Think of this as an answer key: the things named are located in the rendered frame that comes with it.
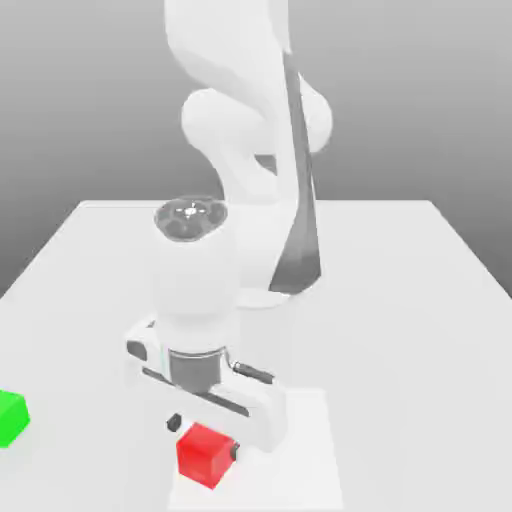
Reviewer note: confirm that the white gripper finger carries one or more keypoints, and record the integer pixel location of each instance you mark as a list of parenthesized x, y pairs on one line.
[(235, 451), (173, 422)]

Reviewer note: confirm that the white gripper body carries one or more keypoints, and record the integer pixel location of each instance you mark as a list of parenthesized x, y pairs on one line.
[(256, 416)]

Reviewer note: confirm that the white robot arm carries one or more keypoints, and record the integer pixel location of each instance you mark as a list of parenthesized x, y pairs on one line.
[(192, 280)]

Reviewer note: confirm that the small red cube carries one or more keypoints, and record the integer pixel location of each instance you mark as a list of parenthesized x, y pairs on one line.
[(202, 454)]

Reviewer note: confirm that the small green cube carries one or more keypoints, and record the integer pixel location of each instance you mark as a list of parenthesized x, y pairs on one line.
[(11, 418)]

